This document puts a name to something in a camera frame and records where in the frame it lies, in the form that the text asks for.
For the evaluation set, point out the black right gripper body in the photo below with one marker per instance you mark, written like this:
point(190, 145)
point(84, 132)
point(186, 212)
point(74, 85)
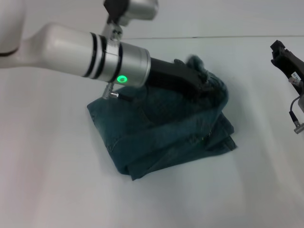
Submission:
point(291, 67)

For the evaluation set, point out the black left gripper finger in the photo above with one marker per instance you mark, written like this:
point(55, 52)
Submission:
point(213, 91)

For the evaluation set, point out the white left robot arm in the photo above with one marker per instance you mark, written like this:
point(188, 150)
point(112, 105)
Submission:
point(66, 50)

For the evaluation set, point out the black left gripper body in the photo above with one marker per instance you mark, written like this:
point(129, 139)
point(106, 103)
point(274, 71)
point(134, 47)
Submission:
point(175, 76)

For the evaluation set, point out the blue denim shorts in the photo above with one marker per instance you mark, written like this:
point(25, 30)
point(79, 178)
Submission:
point(171, 142)

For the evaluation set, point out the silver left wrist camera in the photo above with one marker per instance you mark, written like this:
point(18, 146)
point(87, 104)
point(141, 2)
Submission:
point(135, 10)

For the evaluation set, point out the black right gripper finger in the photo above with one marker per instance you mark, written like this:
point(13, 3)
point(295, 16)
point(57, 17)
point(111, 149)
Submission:
point(276, 63)
point(278, 47)

